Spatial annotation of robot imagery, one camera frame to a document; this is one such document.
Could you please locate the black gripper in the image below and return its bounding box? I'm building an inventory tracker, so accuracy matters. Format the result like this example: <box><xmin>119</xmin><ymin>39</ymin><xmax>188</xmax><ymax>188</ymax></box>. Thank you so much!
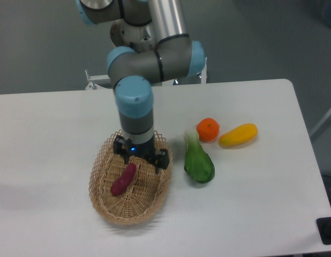
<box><xmin>113</xmin><ymin>135</ymin><xmax>169</xmax><ymax>174</ymax></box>

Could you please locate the purple sweet potato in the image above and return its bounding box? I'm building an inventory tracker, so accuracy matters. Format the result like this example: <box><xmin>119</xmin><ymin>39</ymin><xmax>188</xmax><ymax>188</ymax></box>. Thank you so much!
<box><xmin>110</xmin><ymin>163</ymin><xmax>137</xmax><ymax>196</ymax></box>

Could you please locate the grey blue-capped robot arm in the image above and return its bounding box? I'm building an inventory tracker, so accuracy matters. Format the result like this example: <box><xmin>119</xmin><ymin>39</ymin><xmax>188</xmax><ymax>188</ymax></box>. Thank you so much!
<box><xmin>77</xmin><ymin>1</ymin><xmax>206</xmax><ymax>170</ymax></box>

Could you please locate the woven wicker basket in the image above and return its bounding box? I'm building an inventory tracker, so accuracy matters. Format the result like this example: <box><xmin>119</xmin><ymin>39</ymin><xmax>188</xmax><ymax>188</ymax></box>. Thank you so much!
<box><xmin>89</xmin><ymin>131</ymin><xmax>172</xmax><ymax>225</ymax></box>

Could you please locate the green bok choy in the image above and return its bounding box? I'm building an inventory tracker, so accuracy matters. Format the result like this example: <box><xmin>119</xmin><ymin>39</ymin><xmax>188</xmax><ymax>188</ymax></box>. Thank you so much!
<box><xmin>184</xmin><ymin>128</ymin><xmax>215</xmax><ymax>184</ymax></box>

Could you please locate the orange tangerine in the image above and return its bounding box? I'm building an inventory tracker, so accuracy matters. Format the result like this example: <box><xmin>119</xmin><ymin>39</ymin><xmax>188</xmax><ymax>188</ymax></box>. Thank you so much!
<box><xmin>196</xmin><ymin>117</ymin><xmax>220</xmax><ymax>142</ymax></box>

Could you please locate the yellow mango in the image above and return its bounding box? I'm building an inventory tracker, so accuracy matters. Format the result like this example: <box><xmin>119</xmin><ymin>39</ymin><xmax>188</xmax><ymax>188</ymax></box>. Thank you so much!
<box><xmin>218</xmin><ymin>123</ymin><xmax>258</xmax><ymax>148</ymax></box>

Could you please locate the black device at table edge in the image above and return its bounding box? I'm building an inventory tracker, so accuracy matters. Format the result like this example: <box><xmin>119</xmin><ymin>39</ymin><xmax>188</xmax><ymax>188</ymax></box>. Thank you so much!
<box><xmin>316</xmin><ymin>217</ymin><xmax>331</xmax><ymax>245</ymax></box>

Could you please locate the white metal mounting frame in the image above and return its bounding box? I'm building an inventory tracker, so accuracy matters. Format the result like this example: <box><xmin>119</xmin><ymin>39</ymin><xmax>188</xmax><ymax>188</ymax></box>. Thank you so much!
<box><xmin>85</xmin><ymin>59</ymin><xmax>209</xmax><ymax>90</ymax></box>

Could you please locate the white frame at right edge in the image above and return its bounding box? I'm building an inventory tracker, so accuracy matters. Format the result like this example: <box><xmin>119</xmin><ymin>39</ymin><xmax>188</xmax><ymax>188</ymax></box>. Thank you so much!
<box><xmin>309</xmin><ymin>107</ymin><xmax>331</xmax><ymax>141</ymax></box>

